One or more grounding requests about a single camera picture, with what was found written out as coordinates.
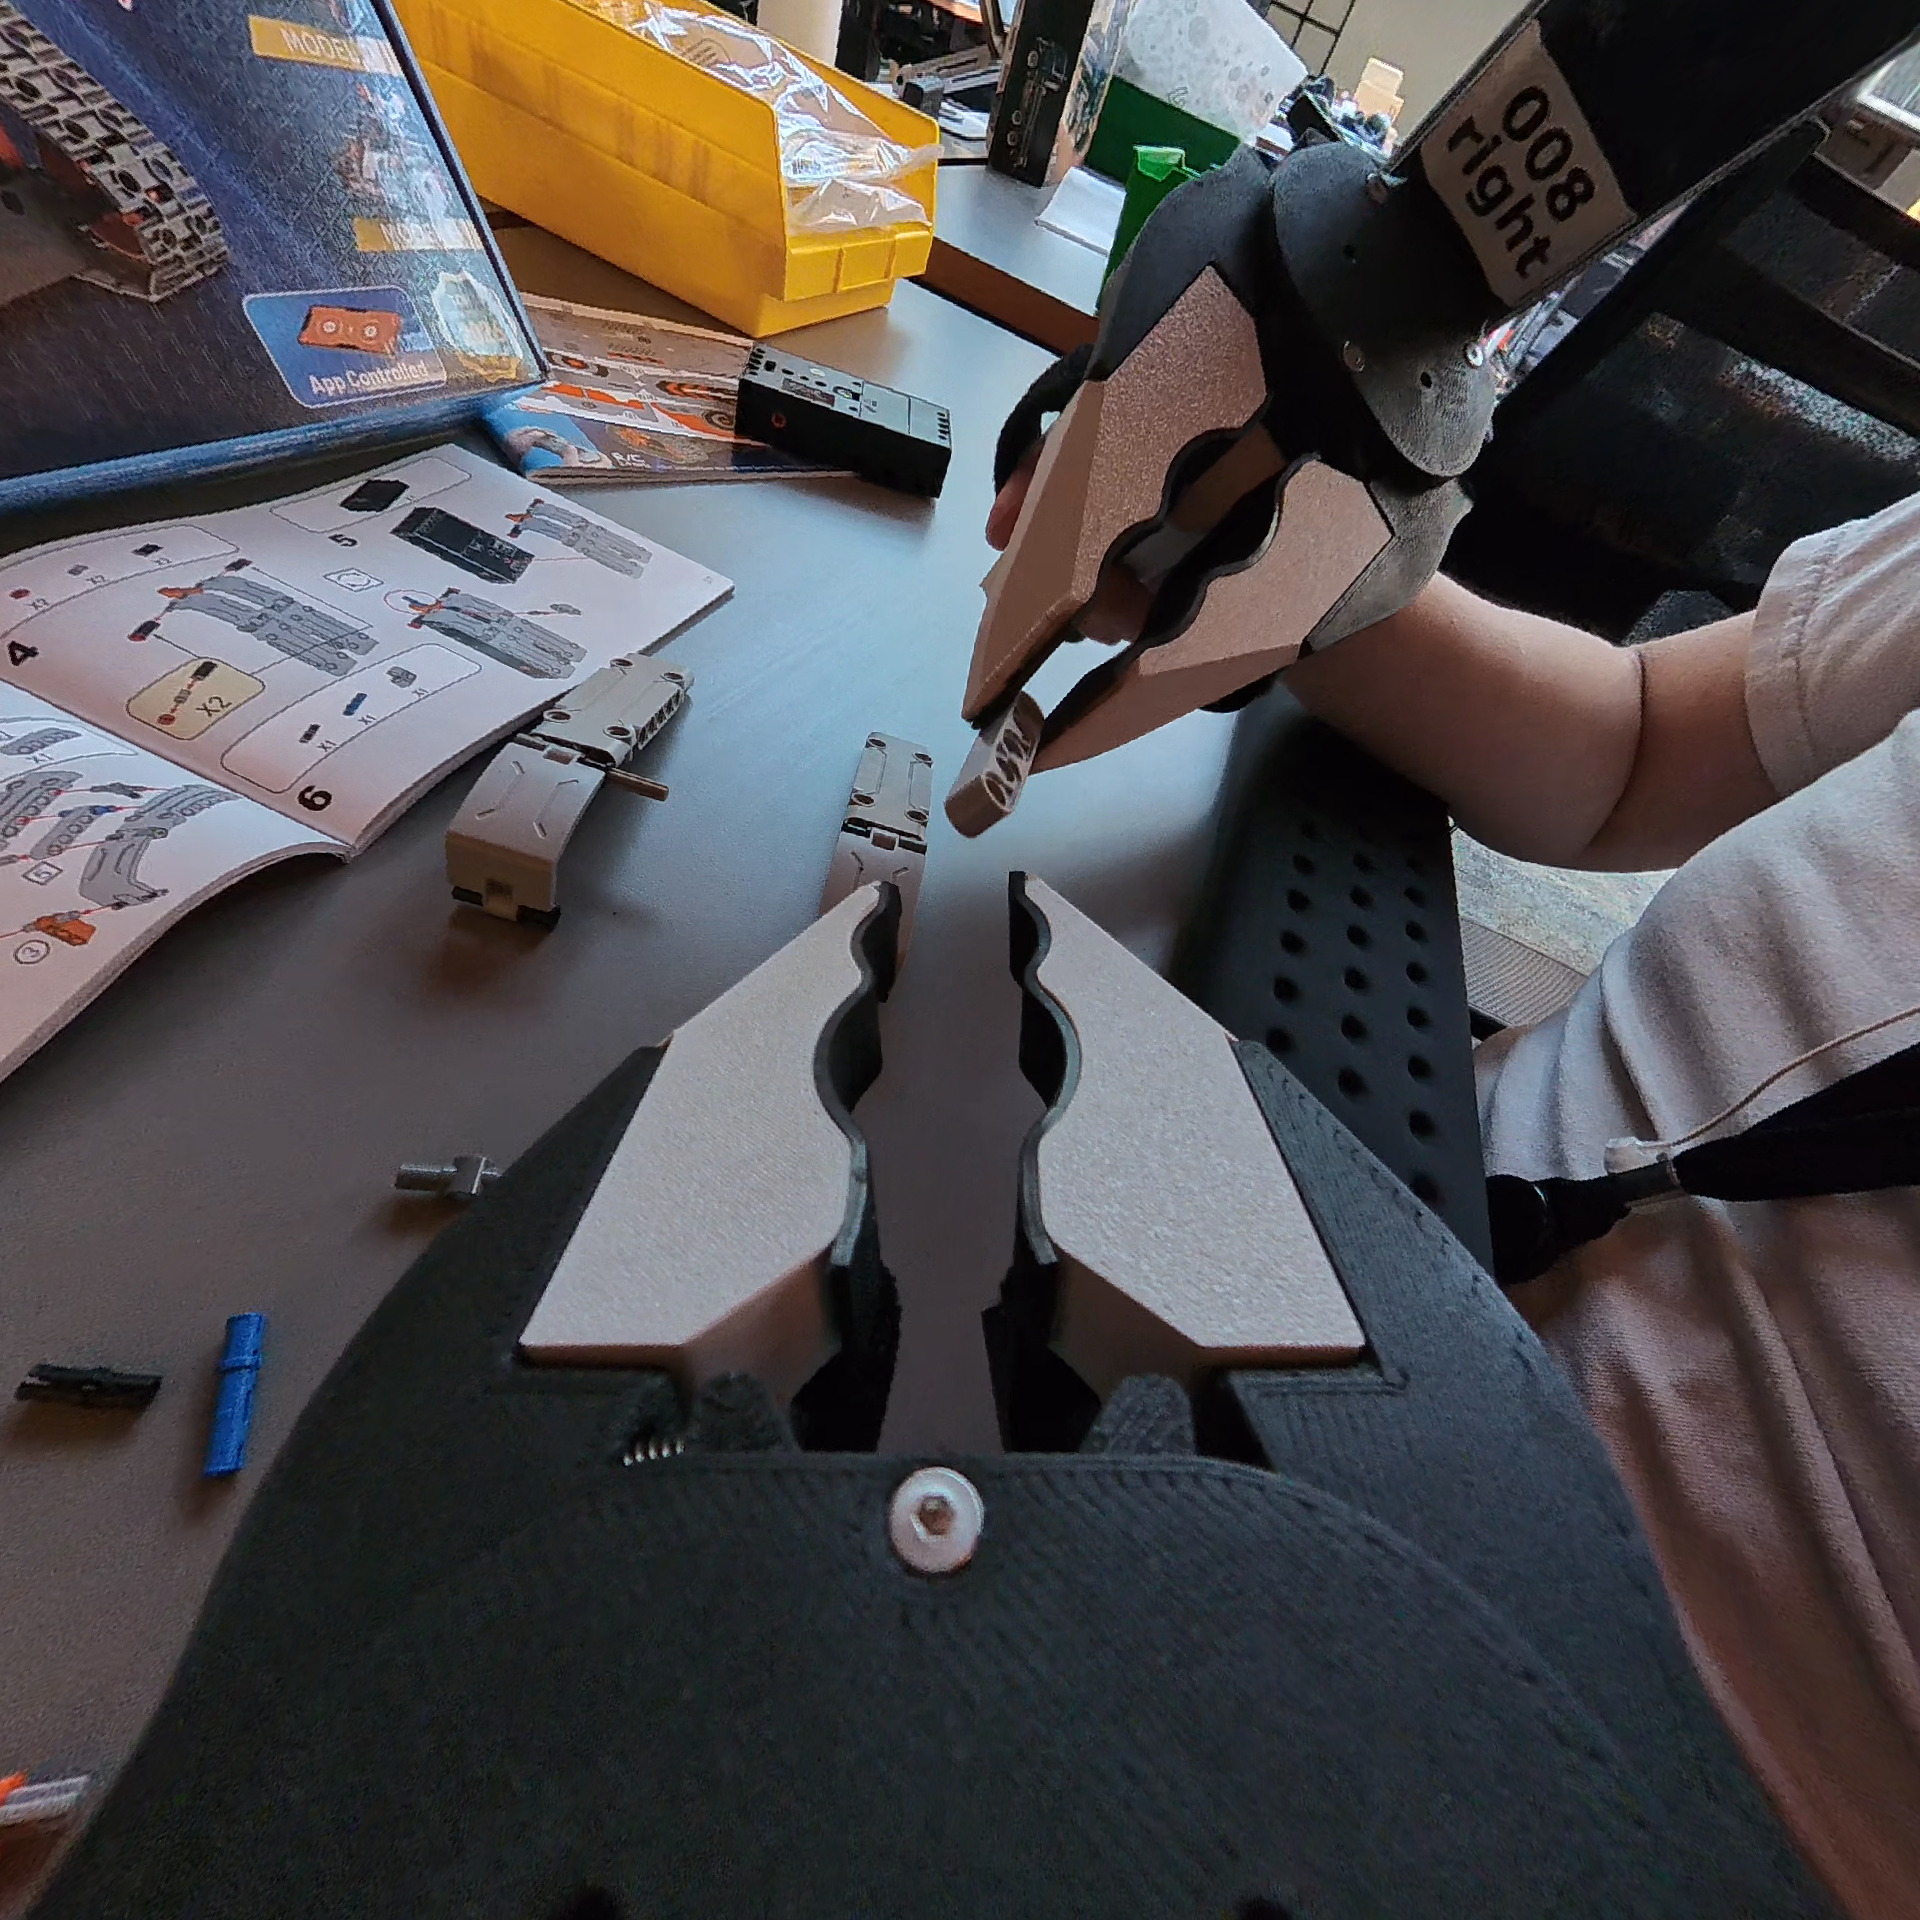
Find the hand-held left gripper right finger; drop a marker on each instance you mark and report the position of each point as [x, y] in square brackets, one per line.
[1185, 1200]

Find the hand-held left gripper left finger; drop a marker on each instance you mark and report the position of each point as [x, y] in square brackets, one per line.
[704, 1200]

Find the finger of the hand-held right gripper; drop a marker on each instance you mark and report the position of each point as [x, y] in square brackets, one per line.
[1141, 420]
[1290, 586]

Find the dark grey beam with holes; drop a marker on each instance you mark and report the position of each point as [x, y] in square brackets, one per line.
[992, 773]

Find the grey hinged panel with axle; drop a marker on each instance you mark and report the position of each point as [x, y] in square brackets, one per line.
[510, 838]

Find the black pin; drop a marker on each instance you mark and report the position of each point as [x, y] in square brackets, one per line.
[89, 1385]

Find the orange and grey connector piece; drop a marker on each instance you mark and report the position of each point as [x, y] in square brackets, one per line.
[30, 1798]

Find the person's right forearm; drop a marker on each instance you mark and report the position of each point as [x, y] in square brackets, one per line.
[1501, 720]

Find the grey desk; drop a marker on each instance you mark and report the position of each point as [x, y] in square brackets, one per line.
[974, 629]

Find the person's right hand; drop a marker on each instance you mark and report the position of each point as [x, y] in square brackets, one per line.
[1013, 509]

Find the adjoining grey table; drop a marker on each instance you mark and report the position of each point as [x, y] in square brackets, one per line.
[1005, 225]

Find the grey axle connector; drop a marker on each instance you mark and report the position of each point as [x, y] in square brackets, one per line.
[450, 1178]

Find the black electronics hub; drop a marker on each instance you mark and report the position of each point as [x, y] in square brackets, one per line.
[840, 420]

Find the tall black box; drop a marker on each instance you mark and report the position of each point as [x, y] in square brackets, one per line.
[1037, 89]

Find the black ribbed chair back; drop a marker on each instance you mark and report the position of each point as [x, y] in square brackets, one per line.
[1725, 451]

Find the dark grey chair part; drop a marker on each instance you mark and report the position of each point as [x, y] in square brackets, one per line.
[1524, 973]

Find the clear plastic bag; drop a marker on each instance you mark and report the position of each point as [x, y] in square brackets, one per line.
[810, 134]

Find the blue pin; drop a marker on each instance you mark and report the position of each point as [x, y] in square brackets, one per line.
[233, 1394]

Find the white paper roll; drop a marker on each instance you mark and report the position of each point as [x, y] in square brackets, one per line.
[797, 27]

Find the colour cover booklet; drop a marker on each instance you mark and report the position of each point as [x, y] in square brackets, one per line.
[599, 404]

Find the open instruction booklet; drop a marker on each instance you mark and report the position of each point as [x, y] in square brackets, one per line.
[629, 600]

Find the yellow storage bin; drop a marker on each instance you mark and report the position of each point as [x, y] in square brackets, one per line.
[599, 149]

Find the blue robot kit box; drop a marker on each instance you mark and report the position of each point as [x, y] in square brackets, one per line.
[225, 225]

